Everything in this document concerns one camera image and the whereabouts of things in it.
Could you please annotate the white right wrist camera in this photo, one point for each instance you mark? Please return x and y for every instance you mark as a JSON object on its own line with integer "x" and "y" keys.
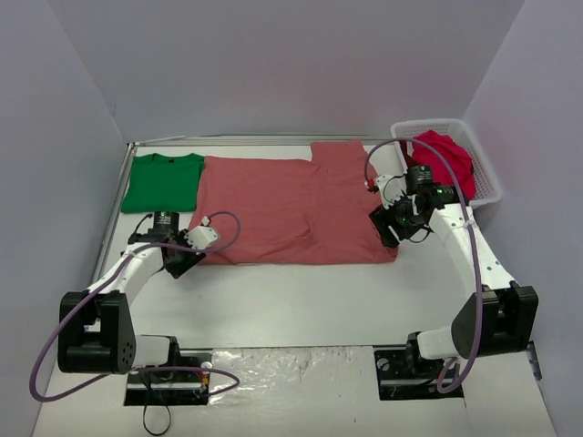
{"x": 390, "y": 188}

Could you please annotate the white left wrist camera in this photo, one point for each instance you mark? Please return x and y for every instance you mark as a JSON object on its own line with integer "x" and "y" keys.
{"x": 202, "y": 237}

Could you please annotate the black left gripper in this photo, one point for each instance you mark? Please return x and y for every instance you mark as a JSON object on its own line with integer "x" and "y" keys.
{"x": 183, "y": 262}

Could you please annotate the white plastic basket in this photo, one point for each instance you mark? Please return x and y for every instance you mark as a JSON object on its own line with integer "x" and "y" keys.
{"x": 488, "y": 189}

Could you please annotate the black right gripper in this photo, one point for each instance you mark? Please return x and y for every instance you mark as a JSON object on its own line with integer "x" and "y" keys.
{"x": 384, "y": 226}

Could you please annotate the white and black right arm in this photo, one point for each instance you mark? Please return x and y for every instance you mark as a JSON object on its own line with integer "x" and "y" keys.
{"x": 499, "y": 314}

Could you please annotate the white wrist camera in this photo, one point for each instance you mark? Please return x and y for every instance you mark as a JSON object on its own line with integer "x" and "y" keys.
{"x": 202, "y": 237}
{"x": 390, "y": 188}

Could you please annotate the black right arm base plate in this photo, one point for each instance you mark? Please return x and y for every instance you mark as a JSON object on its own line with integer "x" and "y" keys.
{"x": 397, "y": 381}

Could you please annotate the magenta crumpled t-shirt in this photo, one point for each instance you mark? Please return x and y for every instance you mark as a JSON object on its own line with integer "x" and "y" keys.
{"x": 458, "y": 159}

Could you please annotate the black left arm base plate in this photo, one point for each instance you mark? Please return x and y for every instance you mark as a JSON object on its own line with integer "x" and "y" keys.
{"x": 166, "y": 388}

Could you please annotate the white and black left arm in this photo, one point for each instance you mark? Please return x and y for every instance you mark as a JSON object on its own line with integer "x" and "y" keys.
{"x": 97, "y": 334}

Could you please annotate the green folded t-shirt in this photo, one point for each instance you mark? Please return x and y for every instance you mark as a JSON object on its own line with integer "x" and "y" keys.
{"x": 158, "y": 182}

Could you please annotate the salmon pink t-shirt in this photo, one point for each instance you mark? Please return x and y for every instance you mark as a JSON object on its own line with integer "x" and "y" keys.
{"x": 293, "y": 211}

